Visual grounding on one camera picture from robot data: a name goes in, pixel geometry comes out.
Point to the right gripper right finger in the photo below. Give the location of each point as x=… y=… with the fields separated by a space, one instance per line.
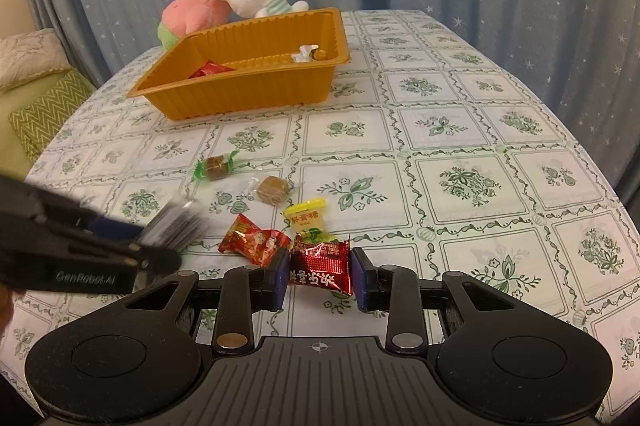
x=394 y=290

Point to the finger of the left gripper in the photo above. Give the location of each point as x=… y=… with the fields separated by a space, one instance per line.
x=152 y=259
x=114 y=229

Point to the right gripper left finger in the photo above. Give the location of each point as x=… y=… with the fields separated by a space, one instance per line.
x=244 y=291

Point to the red silver candy packet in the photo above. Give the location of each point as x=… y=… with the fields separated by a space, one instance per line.
x=257 y=245

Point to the dark red snack packet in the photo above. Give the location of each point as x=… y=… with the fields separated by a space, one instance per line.
x=324 y=265

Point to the yellow candy packet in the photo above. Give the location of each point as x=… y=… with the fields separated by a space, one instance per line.
x=307 y=220

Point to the clear brown candy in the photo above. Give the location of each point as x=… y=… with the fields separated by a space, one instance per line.
x=270 y=190

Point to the green brown candy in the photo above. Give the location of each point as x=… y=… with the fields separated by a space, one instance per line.
x=215 y=167

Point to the green black snack pouch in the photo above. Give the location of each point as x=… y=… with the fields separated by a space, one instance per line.
x=309 y=53

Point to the grey striped snack packet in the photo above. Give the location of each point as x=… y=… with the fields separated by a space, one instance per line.
x=179 y=223

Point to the person's left hand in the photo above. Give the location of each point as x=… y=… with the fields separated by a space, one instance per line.
x=6 y=308

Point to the light green sofa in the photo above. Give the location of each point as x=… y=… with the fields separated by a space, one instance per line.
x=14 y=161

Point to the green zigzag cushion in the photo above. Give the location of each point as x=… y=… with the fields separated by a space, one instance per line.
x=39 y=121

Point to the floral white green tablecloth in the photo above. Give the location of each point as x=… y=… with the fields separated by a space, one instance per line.
x=428 y=155

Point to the beige embroidered pillow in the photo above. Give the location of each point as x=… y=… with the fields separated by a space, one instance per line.
x=30 y=56

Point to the pink star plush toy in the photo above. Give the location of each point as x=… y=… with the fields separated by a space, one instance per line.
x=184 y=17

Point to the orange plastic tray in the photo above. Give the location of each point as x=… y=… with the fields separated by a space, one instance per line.
x=259 y=51

